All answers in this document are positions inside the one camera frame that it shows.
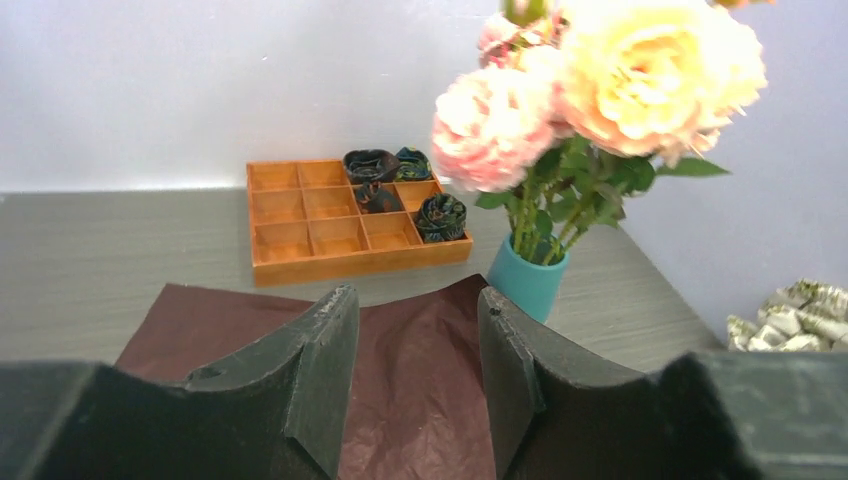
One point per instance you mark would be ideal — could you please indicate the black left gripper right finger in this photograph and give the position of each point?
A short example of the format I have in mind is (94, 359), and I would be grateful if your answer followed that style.
(559, 411)

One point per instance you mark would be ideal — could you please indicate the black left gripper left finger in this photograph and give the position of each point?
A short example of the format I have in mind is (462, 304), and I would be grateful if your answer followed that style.
(274, 409)

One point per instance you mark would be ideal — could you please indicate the teal vase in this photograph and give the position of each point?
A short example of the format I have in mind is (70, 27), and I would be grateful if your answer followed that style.
(531, 286)

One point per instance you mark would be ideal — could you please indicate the red wrapping paper sheet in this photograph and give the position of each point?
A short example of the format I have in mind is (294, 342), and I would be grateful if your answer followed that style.
(417, 409)

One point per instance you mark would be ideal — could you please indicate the pink double rose stem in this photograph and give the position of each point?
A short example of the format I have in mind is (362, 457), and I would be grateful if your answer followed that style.
(493, 127)

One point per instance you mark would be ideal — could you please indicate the orange compartment tray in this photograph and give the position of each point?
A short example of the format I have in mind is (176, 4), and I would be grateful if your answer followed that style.
(306, 225)

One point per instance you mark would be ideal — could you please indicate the dark rolled sock middle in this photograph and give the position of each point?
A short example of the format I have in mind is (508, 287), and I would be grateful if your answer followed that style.
(375, 198)

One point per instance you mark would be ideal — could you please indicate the crumpled beige printed cloth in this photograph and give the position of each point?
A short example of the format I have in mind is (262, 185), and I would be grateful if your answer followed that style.
(805, 316)

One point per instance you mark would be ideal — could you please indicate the dark rolled sock back right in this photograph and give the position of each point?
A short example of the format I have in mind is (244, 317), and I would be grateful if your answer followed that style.
(414, 166)

